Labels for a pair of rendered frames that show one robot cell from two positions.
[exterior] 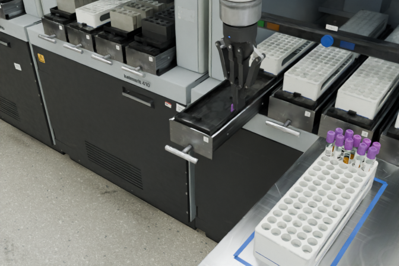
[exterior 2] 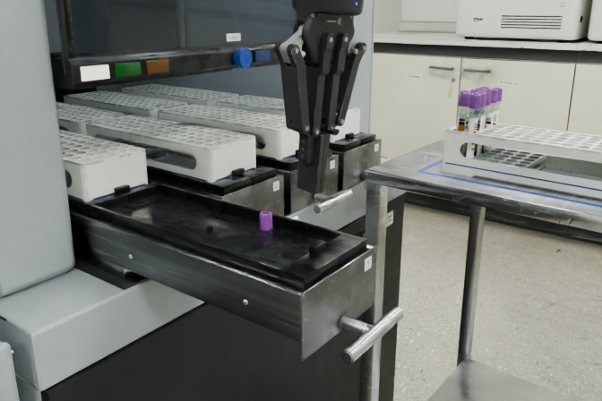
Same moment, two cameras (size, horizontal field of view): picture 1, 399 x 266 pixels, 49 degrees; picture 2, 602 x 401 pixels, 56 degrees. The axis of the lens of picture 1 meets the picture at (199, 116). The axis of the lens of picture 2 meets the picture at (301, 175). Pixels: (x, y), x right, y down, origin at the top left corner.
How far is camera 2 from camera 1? 1.14 m
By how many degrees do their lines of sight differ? 81
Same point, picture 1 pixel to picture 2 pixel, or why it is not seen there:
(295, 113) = (261, 198)
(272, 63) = (139, 161)
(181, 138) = (326, 318)
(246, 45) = (349, 24)
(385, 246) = not seen: hidden behind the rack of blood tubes
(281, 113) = not seen: hidden behind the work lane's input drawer
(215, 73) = (12, 277)
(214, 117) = (290, 246)
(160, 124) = not seen: outside the picture
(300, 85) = (236, 154)
